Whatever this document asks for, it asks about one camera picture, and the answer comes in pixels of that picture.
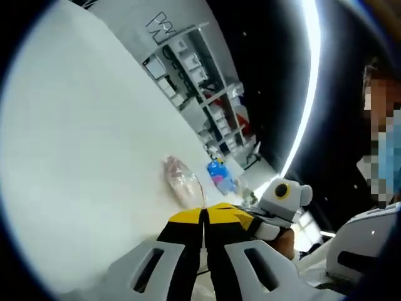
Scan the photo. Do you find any clear resealable bag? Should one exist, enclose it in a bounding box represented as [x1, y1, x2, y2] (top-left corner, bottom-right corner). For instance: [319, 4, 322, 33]
[160, 154, 211, 210]

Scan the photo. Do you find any blue printed packet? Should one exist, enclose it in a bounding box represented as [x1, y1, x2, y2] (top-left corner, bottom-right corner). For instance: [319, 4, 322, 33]
[206, 157, 236, 193]

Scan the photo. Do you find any white device on black stand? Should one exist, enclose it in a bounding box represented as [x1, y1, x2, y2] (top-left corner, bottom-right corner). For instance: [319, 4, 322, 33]
[245, 140, 263, 169]

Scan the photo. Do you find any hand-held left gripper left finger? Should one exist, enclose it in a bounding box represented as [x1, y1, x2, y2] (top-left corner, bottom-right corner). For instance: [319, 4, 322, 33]
[90, 207, 206, 301]

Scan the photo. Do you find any long ceiling light strip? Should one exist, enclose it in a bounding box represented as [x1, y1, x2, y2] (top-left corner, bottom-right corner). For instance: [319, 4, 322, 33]
[279, 0, 324, 177]

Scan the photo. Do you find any grey metal shelving unit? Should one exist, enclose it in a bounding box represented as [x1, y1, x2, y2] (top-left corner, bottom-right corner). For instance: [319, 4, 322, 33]
[142, 21, 257, 158]

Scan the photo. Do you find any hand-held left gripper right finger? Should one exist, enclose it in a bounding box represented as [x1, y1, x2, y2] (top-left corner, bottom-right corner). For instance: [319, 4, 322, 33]
[204, 206, 317, 301]

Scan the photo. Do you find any row of white storage bins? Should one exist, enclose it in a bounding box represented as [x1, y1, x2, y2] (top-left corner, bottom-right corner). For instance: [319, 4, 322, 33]
[147, 39, 251, 151]

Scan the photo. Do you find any person's head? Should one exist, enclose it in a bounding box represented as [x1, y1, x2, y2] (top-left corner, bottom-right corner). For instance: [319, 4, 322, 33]
[362, 56, 401, 92]

